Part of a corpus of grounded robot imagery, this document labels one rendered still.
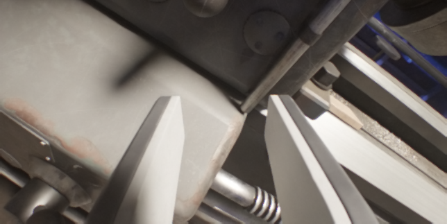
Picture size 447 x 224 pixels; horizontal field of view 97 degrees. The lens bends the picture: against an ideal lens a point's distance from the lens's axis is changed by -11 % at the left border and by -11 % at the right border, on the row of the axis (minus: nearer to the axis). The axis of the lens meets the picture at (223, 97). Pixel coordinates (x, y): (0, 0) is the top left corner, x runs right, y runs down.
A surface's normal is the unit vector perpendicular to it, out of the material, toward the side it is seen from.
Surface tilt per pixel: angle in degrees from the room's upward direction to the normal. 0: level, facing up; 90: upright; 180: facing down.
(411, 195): 36
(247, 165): 90
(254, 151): 90
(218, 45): 90
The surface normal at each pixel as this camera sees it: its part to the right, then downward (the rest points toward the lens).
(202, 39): -0.32, 0.59
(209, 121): 0.20, -0.19
